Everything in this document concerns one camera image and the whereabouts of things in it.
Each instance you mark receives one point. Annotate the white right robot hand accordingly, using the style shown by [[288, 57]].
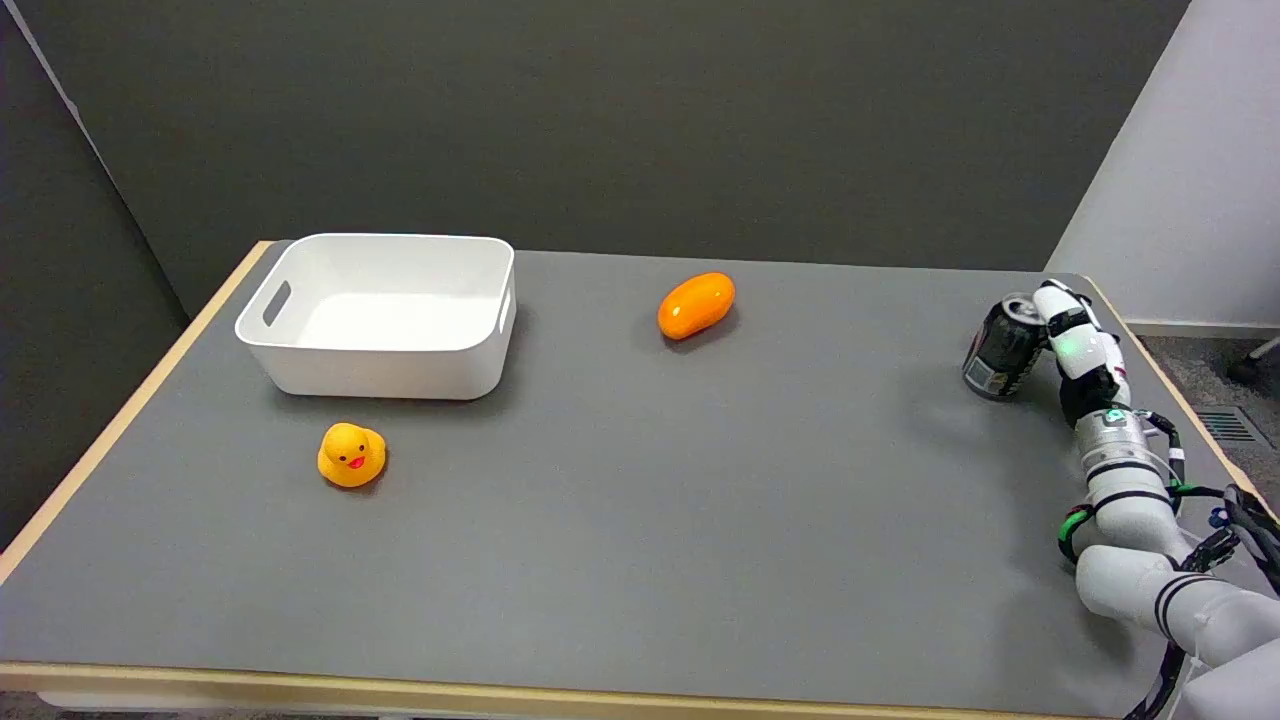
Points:
[[1081, 354]]

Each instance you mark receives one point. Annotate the black drink can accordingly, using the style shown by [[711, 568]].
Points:
[[1002, 351]]

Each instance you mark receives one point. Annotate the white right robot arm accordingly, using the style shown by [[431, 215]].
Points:
[[1140, 520]]

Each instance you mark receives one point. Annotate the black floor vent grille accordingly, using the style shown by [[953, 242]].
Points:
[[1228, 426]]

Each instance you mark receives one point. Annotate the black chair base leg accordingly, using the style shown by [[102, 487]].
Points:
[[1252, 362]]

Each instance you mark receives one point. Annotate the orange plastic mango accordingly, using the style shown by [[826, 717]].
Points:
[[695, 304]]

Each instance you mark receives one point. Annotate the white plastic storage bin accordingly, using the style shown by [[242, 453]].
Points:
[[385, 312]]

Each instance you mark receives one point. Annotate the yellow rubber duck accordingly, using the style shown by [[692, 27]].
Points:
[[351, 455]]

